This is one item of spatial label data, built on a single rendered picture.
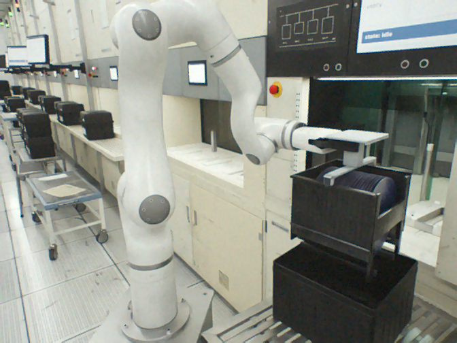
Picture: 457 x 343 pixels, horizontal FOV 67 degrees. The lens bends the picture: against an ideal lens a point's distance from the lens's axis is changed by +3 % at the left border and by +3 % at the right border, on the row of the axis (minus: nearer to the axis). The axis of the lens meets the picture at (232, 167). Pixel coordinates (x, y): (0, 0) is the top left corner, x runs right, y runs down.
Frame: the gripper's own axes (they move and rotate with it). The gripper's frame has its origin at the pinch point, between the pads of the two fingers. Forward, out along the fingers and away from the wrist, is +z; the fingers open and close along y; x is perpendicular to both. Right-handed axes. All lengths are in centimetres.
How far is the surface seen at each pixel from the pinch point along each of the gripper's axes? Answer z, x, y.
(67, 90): -489, -6, -114
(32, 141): -400, -57, -36
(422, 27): 2.8, 27.2, -26.4
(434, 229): 9, -36, -46
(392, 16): -5.8, 31.0, -27.9
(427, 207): 2, -34, -62
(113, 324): -44, -50, 45
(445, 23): 8.1, 27.4, -25.4
